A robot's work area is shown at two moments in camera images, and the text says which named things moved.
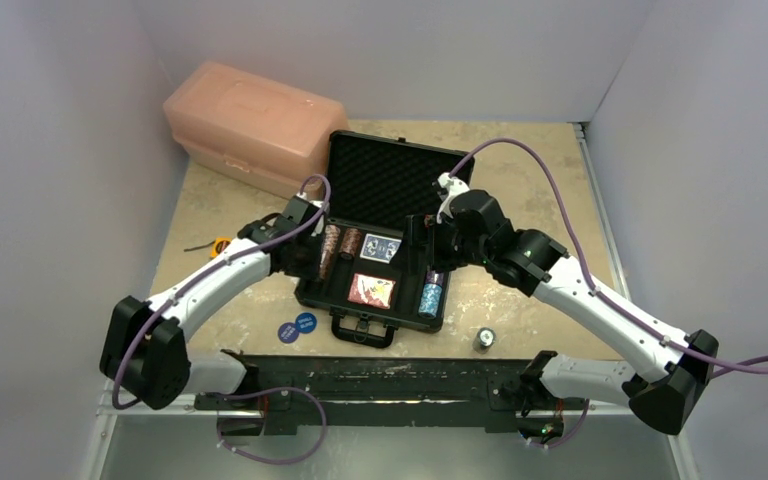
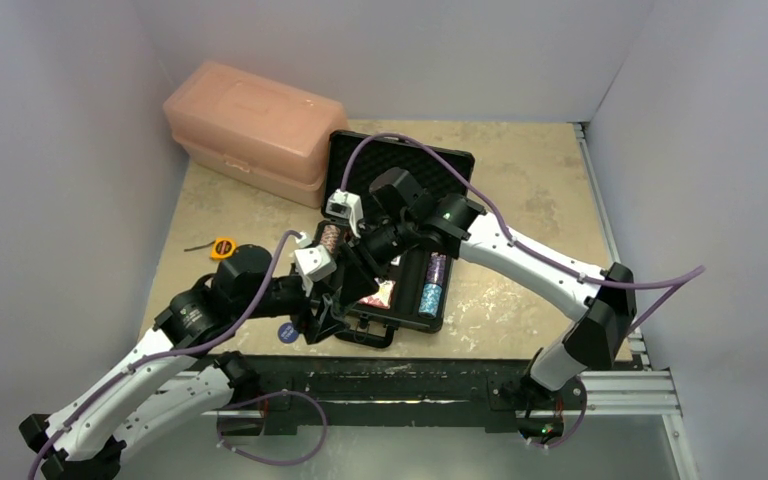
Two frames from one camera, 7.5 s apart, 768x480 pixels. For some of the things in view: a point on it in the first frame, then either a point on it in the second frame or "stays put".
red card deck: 372,290 stays put
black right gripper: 425,241 -> 363,258
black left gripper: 311,268 -> 313,329
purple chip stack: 433,276 stays put
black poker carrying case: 365,289 stays put
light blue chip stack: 430,300 stays put
